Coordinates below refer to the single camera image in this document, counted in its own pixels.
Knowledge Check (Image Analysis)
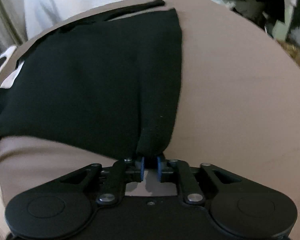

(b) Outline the folded white black clothes stack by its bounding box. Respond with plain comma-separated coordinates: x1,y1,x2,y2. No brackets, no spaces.
0,45,24,89

